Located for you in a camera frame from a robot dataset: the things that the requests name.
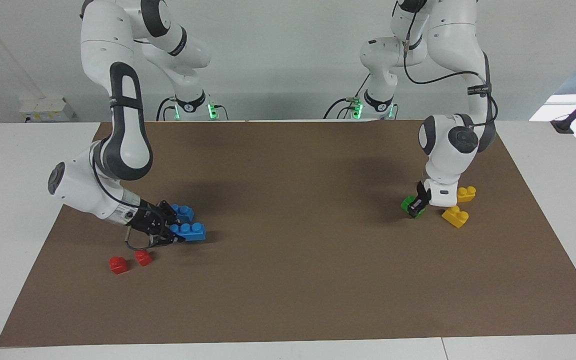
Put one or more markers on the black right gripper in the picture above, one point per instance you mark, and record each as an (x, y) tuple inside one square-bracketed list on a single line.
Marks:
[(150, 222)]

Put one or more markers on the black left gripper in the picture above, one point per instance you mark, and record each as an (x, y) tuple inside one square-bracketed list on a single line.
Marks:
[(423, 192)]

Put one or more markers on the green two-stud block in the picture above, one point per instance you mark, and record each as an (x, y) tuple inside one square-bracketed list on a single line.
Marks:
[(406, 204)]

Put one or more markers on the blue three-stud block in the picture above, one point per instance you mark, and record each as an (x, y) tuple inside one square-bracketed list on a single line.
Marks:
[(186, 212), (193, 232)]

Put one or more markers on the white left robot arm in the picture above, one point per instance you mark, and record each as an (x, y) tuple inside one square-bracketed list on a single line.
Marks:
[(448, 160)]

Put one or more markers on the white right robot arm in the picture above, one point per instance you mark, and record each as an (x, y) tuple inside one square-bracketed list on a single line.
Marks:
[(123, 140)]

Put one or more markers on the yellow two-stud block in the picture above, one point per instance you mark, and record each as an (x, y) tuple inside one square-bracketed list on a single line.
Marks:
[(454, 217), (467, 194)]

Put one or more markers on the red one-stud block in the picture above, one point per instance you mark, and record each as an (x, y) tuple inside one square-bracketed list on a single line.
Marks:
[(118, 266), (144, 258)]

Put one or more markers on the brown table mat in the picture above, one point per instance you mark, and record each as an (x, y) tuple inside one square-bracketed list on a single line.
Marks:
[(288, 290)]

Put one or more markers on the white power socket box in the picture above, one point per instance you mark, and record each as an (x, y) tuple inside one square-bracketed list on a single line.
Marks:
[(45, 110)]

